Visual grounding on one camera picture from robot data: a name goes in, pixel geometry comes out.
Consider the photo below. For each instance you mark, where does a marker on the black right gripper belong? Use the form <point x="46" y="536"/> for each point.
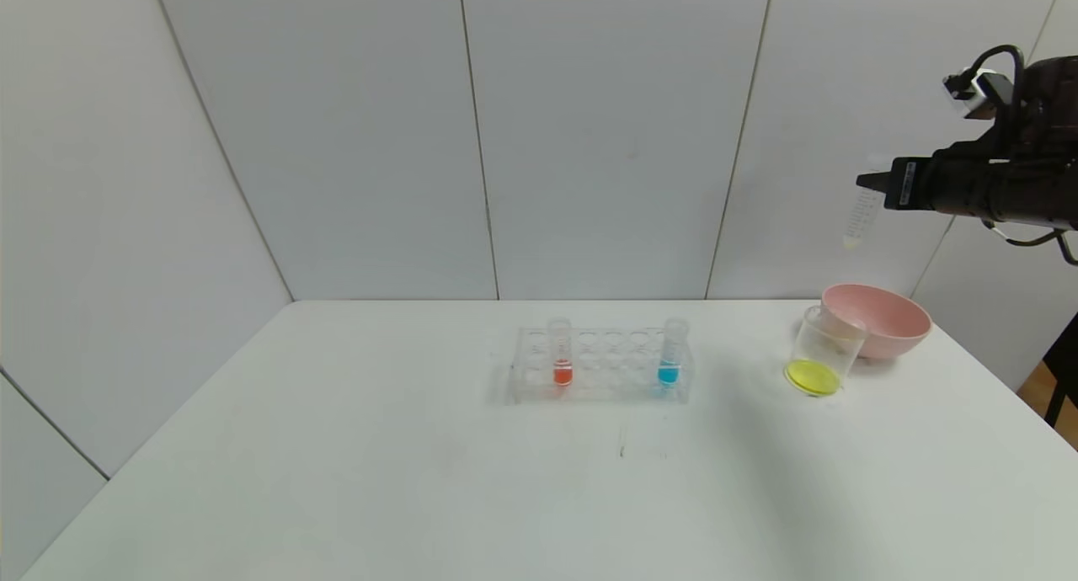
<point x="908" y="183"/>

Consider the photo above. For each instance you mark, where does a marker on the test tube for yellow pigment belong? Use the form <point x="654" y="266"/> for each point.
<point x="861" y="219"/>

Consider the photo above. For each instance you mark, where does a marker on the test tube for blue pigment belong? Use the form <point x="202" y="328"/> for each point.
<point x="669" y="373"/>

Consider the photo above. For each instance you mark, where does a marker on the clear glass beaker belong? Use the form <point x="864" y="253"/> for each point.
<point x="821" y="362"/>

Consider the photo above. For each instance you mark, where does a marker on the clear plastic test tube rack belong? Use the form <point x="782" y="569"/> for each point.
<point x="602" y="366"/>

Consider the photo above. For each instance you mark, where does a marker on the test tube with red pigment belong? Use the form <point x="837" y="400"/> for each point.
<point x="562" y="372"/>

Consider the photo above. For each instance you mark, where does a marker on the pink bowl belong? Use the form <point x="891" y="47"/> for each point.
<point x="884" y="320"/>

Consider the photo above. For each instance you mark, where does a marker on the dark furniture beside table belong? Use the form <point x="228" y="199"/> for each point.
<point x="1063" y="370"/>

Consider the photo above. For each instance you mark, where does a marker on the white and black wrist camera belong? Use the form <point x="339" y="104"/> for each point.
<point x="981" y="88"/>

